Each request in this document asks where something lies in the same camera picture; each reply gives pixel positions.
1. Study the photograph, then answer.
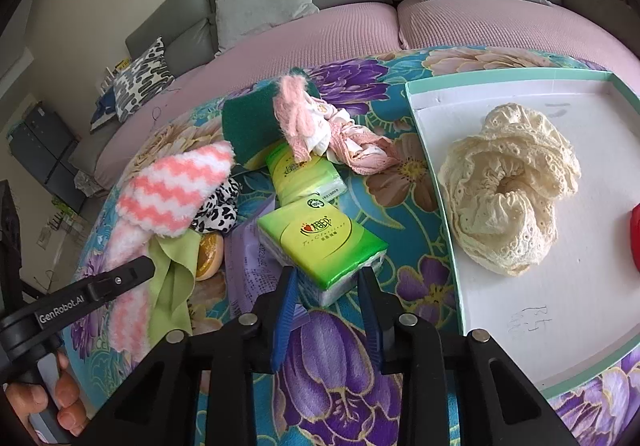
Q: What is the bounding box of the pink white zigzag fuzzy towel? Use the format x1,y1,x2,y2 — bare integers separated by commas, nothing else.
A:
102,141,236,349

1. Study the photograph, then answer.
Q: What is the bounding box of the light green cloth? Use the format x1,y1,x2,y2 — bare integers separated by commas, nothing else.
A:
145,231,202,352

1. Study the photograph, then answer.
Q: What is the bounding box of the person's left hand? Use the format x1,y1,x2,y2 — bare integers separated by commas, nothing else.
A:
4,350,88,434

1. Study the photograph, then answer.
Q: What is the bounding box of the dark cabinet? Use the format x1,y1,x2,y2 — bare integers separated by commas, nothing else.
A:
5,106,88,212

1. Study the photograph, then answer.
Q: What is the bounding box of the purple clear plastic packet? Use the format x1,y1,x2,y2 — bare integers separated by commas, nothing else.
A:
225,221,301,322

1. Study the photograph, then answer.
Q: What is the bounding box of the red object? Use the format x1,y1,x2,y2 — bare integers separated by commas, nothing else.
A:
629,203,640,273

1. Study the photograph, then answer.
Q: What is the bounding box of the grey patterned cushion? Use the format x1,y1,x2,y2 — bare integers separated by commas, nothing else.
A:
111,37,176,121

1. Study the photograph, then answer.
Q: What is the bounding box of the pink white baby garment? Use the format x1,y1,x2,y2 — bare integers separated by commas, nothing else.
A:
305,93,403,176

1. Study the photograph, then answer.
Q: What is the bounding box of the blue cushion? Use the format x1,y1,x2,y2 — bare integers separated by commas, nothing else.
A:
90,91,121,133

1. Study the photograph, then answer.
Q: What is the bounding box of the green tissue pack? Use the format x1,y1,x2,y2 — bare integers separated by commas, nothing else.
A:
265,142,347,207
256,197,390,307

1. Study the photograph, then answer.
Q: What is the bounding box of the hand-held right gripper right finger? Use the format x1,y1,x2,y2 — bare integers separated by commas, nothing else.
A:
356,266,588,446

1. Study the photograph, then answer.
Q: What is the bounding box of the floral blanket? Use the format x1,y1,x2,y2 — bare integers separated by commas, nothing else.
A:
65,46,640,446

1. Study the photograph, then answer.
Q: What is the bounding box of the patterned white bundle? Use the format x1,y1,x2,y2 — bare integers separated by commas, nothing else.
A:
74,171,106,194

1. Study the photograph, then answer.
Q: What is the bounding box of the pink ribbed sofa cover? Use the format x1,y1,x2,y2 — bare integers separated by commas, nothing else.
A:
95,0,640,189

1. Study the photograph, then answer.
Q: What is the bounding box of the green yellow scouring sponge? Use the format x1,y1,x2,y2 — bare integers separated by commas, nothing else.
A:
221,67,326,167

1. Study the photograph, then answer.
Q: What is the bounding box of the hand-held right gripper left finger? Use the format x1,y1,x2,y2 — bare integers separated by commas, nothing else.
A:
65,266,301,446

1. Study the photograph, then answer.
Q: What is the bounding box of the white box with teal rim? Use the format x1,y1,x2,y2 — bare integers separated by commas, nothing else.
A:
404,67,640,399

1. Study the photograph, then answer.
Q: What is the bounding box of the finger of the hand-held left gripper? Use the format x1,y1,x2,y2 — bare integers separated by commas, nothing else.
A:
35,255,157,333

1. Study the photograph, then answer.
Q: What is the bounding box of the pink fuzzy cloth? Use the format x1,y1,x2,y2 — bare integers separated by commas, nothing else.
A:
274,75,326,162

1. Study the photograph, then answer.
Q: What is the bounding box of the white rack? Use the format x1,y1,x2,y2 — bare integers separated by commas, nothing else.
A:
97,66,121,97

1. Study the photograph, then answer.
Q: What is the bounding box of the black stand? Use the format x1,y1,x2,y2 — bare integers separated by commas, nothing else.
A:
0,180,23,312

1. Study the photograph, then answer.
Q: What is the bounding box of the brown bun squishy toy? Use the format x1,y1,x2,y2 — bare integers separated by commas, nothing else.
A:
196,232,224,282

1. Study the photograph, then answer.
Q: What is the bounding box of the cream lace cloth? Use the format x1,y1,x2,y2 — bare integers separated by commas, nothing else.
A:
438,103,582,277

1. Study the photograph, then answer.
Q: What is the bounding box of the green white small clutter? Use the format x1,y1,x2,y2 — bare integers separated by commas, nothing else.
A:
50,196,86,244

